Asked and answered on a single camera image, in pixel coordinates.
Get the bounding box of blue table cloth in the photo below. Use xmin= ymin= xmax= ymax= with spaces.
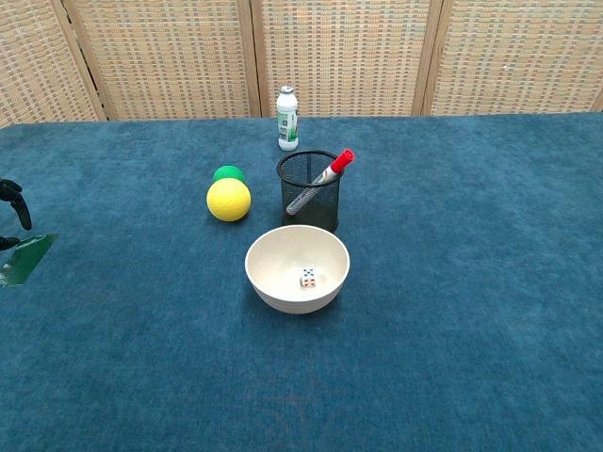
xmin=0 ymin=110 xmax=603 ymax=452

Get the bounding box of red capped marker pen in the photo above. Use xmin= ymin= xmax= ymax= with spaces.
xmin=285 ymin=148 xmax=356 ymax=217

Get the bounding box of white plastic bottle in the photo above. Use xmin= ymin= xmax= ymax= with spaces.
xmin=276 ymin=85 xmax=301 ymax=153

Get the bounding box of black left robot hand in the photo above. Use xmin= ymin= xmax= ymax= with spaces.
xmin=0 ymin=178 xmax=33 ymax=251

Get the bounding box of woven folding screen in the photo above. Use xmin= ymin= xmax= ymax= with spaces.
xmin=0 ymin=0 xmax=603 ymax=130

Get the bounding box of yellow foam ball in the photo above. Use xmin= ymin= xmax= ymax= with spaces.
xmin=205 ymin=179 xmax=253 ymax=223

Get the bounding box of cream white bowl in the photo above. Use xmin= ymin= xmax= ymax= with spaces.
xmin=244 ymin=224 xmax=351 ymax=315

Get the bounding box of green tape patch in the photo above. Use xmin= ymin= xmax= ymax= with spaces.
xmin=0 ymin=233 xmax=60 ymax=289

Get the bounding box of green foam ball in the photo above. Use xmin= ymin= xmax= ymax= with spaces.
xmin=212 ymin=165 xmax=247 ymax=186

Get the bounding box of black mesh pen holder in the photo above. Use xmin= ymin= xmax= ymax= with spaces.
xmin=275 ymin=149 xmax=341 ymax=234

